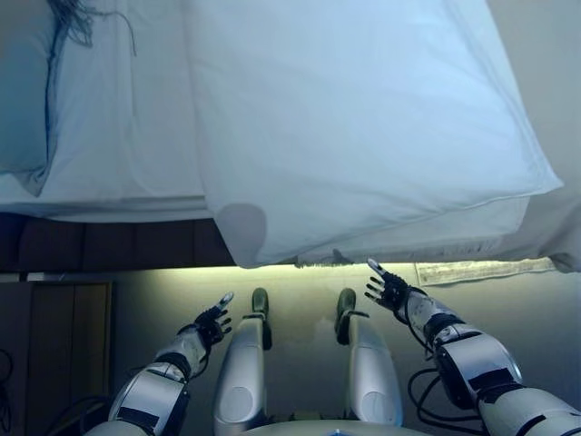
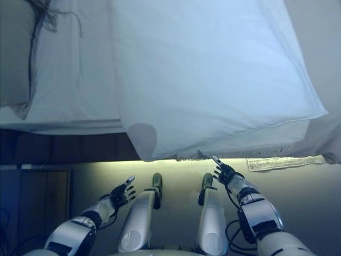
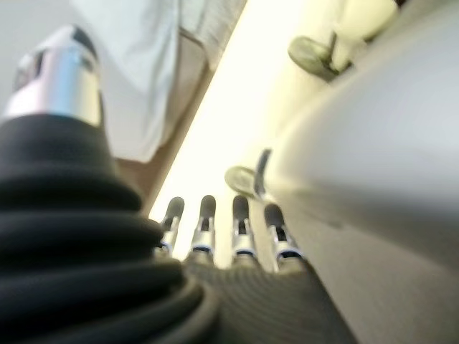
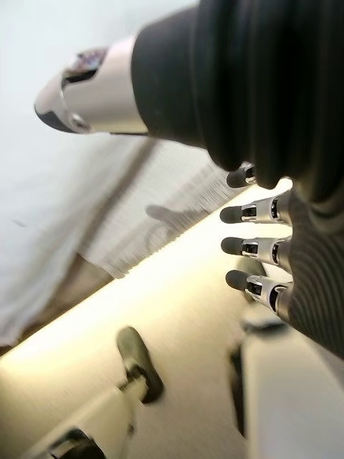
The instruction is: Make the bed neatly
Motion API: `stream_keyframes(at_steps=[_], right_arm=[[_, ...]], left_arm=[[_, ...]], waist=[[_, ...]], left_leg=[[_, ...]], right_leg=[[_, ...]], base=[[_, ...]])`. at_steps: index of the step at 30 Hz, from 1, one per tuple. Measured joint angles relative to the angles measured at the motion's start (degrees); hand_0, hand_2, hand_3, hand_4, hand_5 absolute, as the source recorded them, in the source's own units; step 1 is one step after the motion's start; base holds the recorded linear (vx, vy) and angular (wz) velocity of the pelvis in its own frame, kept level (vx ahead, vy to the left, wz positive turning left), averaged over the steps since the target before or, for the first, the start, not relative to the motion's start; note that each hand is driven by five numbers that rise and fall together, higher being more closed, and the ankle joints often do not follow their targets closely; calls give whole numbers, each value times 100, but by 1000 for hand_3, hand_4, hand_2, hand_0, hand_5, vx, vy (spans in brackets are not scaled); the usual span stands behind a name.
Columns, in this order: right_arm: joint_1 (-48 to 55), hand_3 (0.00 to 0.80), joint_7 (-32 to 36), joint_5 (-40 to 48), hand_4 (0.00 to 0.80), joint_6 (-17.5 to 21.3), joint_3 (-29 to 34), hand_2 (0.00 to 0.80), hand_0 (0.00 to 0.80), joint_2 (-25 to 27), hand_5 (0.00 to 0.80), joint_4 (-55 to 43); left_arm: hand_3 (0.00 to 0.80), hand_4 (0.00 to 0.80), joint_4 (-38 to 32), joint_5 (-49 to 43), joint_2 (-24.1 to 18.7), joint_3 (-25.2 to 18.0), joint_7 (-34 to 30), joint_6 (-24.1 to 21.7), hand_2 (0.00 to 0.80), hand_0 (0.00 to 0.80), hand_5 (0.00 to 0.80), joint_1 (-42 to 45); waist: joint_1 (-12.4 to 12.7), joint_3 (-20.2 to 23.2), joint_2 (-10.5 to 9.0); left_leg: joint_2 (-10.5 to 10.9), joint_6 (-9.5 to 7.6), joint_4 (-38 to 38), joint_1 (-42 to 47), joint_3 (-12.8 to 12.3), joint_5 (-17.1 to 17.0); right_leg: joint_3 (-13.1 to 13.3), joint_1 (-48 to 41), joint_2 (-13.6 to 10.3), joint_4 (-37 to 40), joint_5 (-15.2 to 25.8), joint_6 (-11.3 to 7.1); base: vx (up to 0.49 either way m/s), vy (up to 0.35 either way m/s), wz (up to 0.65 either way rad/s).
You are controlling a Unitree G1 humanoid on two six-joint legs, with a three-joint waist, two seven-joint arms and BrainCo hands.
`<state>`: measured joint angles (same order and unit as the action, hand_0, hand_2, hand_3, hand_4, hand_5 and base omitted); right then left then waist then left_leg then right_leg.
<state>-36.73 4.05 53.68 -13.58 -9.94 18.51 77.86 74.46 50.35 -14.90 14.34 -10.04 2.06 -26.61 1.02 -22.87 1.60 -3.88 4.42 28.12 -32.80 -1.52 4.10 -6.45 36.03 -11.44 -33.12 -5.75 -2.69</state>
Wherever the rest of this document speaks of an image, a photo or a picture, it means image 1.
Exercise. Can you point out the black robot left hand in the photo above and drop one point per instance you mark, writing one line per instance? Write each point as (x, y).
(211, 324)

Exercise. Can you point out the silver robot leg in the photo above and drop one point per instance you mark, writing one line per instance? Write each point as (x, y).
(372, 377)
(240, 377)

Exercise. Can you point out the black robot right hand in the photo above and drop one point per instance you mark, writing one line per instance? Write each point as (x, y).
(390, 290)

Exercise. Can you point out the beige pillow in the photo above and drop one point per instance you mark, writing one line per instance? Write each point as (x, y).
(22, 91)

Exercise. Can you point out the grey patterned rug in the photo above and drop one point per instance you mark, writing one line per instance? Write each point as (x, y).
(476, 272)

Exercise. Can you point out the dark wooden bed frame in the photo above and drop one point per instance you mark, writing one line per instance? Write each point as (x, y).
(113, 245)

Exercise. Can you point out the white duvet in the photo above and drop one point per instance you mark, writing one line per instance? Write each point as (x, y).
(363, 136)

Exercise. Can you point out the silver robot left leg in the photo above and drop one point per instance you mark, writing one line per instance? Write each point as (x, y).
(240, 377)

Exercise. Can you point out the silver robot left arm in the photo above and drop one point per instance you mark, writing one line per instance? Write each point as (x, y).
(145, 399)

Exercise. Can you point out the silver robot torso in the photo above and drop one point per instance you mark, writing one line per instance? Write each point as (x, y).
(299, 430)

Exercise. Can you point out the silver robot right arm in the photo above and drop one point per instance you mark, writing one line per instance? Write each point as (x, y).
(476, 363)

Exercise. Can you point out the wooden nightstand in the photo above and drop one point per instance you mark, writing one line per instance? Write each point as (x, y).
(54, 345)

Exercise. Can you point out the white sheeted mattress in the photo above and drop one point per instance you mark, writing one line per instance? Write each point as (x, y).
(127, 136)

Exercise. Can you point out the silver robot right leg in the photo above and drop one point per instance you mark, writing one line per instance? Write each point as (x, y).
(372, 377)

